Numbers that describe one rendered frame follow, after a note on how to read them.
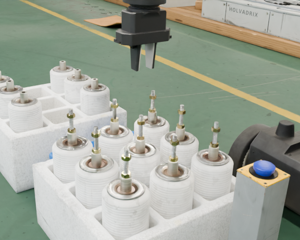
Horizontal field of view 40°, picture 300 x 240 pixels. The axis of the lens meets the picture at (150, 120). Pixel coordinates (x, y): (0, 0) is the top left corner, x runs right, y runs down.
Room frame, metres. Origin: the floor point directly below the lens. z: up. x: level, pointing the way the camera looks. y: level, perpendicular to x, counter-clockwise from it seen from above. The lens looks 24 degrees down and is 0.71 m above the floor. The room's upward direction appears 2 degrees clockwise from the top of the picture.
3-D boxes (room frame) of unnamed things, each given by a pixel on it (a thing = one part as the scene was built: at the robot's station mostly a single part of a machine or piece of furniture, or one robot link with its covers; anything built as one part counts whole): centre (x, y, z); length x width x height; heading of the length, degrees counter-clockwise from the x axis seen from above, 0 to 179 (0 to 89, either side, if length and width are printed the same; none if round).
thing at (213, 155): (0.84, -0.15, 0.26); 0.02 x 0.02 x 0.03
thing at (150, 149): (0.86, 0.02, 0.25); 0.08 x 0.08 x 0.01
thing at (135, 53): (0.85, 0.04, 0.48); 0.03 x 0.02 x 0.06; 36
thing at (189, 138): (0.93, -0.08, 0.25); 0.08 x 0.08 x 0.01
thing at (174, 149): (0.77, -0.05, 0.30); 0.01 x 0.01 x 0.08
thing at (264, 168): (0.67, -0.22, 0.32); 0.04 x 0.04 x 0.02
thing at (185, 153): (0.93, -0.08, 0.16); 0.10 x 0.10 x 0.18
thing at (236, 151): (1.14, -0.33, 0.10); 0.20 x 0.05 x 0.20; 124
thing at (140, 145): (0.86, 0.02, 0.26); 0.02 x 0.02 x 0.03
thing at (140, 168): (0.86, 0.02, 0.16); 0.10 x 0.10 x 0.18
